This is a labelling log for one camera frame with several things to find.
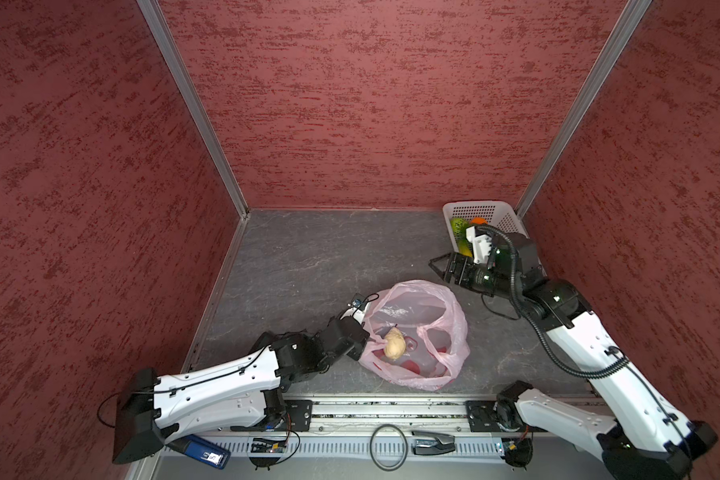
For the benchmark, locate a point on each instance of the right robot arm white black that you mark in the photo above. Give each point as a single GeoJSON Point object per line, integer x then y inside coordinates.
{"type": "Point", "coordinates": [645, 436]}

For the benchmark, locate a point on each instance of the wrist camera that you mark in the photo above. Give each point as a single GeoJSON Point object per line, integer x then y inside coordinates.
{"type": "Point", "coordinates": [482, 244]}
{"type": "Point", "coordinates": [358, 307]}

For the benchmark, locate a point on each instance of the small green fruit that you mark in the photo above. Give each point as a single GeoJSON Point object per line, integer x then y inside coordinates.
{"type": "Point", "coordinates": [459, 227]}

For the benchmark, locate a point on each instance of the white plastic basket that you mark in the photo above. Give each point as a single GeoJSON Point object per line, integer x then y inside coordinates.
{"type": "Point", "coordinates": [497, 213]}

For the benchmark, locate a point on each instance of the blue black device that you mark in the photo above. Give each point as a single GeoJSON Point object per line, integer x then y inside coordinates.
{"type": "Point", "coordinates": [201, 450]}

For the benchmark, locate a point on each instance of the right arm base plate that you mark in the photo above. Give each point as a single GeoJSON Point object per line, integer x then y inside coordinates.
{"type": "Point", "coordinates": [480, 415]}

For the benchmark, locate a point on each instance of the left aluminium corner post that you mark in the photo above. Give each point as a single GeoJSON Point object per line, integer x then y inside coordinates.
{"type": "Point", "coordinates": [163, 37]}

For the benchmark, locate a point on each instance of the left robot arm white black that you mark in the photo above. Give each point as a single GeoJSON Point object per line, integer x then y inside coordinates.
{"type": "Point", "coordinates": [154, 411]}

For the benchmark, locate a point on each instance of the pink plastic bag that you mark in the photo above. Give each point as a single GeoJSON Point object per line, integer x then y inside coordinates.
{"type": "Point", "coordinates": [435, 329]}

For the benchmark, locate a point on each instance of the aluminium corner post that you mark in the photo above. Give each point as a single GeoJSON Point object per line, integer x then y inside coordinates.
{"type": "Point", "coordinates": [616, 42]}
{"type": "Point", "coordinates": [163, 37]}

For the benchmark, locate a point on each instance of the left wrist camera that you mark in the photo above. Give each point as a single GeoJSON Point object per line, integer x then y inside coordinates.
{"type": "Point", "coordinates": [358, 307]}

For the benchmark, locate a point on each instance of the left circuit board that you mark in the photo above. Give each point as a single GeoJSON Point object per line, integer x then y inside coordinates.
{"type": "Point", "coordinates": [269, 446]}

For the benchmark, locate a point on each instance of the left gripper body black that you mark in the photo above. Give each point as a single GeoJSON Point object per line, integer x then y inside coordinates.
{"type": "Point", "coordinates": [355, 351]}

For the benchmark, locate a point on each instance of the right circuit board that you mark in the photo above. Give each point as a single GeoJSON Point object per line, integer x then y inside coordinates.
{"type": "Point", "coordinates": [517, 453]}

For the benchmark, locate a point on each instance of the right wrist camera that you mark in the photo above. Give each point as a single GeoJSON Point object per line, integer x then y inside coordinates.
{"type": "Point", "coordinates": [482, 244]}

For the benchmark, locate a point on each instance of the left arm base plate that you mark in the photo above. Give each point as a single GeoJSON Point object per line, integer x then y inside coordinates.
{"type": "Point", "coordinates": [297, 414]}

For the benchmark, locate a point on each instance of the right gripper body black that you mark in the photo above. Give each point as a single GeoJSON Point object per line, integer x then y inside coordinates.
{"type": "Point", "coordinates": [481, 277]}

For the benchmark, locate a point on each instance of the right aluminium corner post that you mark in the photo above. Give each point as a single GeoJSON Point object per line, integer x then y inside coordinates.
{"type": "Point", "coordinates": [616, 42]}

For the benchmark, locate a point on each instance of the black grey stapler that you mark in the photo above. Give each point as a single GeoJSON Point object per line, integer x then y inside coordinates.
{"type": "Point", "coordinates": [427, 443]}

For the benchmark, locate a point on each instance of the aluminium front rail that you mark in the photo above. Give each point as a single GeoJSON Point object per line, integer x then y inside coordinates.
{"type": "Point", "coordinates": [368, 436]}

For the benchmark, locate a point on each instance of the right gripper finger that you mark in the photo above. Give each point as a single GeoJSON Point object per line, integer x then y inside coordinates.
{"type": "Point", "coordinates": [442, 260]}
{"type": "Point", "coordinates": [444, 273]}

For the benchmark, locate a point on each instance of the circuit board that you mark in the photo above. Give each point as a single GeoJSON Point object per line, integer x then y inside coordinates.
{"type": "Point", "coordinates": [517, 453]}
{"type": "Point", "coordinates": [269, 446]}

